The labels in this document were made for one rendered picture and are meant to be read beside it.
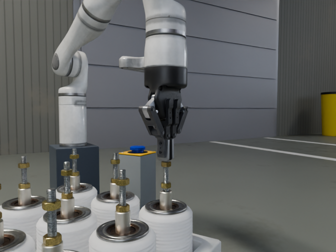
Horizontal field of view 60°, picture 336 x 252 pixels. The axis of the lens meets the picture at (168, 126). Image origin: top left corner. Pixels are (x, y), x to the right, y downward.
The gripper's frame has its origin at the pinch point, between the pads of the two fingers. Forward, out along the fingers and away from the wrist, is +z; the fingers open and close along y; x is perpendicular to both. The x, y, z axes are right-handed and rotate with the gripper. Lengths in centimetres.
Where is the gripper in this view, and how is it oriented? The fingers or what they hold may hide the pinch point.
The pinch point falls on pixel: (165, 149)
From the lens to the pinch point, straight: 51.8
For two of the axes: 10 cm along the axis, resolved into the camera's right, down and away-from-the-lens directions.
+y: 5.3, -0.5, 8.4
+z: 0.0, 10.0, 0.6
